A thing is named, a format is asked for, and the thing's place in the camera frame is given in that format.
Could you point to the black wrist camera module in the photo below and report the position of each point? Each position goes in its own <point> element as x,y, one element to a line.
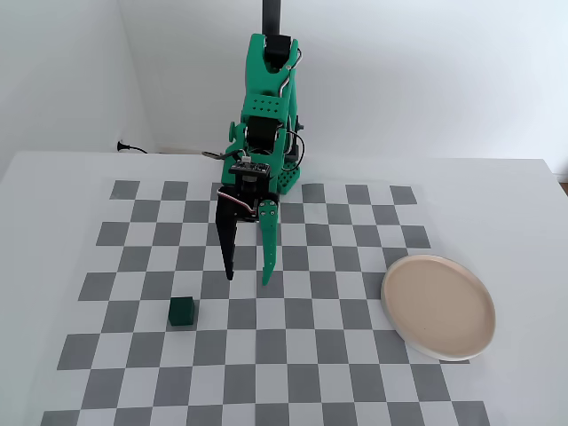
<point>249,168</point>

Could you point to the black vertical pole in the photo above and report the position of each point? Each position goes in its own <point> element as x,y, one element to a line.
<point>271,18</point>

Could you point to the green perforated robot base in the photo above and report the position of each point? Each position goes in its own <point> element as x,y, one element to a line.
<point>290,177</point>

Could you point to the dark green cube dice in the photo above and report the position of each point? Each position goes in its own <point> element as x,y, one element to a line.
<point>181,312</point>

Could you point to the grey white checkerboard mat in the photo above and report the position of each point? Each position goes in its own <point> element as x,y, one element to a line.
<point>284,337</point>

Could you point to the beige round plate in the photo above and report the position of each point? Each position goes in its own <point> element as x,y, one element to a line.
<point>439,306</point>

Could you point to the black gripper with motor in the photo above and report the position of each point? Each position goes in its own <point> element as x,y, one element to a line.
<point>234,205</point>

